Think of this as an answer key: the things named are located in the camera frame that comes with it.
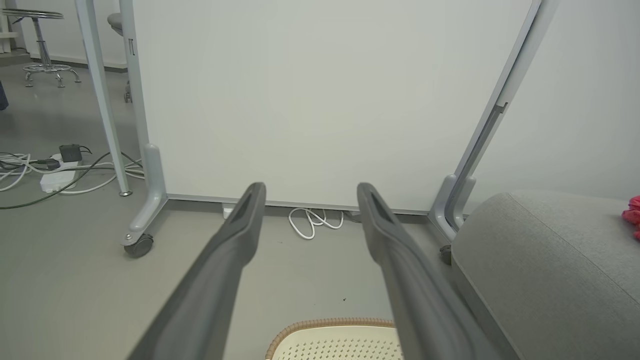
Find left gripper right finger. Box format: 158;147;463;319
356;182;502;360

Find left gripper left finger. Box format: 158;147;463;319
126;182;267;360

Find red garment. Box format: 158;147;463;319
621;195;640;242

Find cream perforated laundry basket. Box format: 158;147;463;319
265;318;406;360

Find black caster wheel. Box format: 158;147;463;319
123;234;155;259

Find grey fabric sofa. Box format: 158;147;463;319
450;190;640;360

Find white power strip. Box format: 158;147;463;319
40;154;81;194

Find wide white partition panel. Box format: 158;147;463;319
120;0;543;248

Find grey metal table leg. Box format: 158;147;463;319
75;0;133;197

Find narrow white partition panel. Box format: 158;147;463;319
444;0;640;233

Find chrome stool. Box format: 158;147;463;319
0;8;82;89

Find white coiled cable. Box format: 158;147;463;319
288;207;345;240

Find black floor cable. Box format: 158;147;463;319
0;146;143;211

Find white floor cables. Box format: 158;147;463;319
0;152;146;196

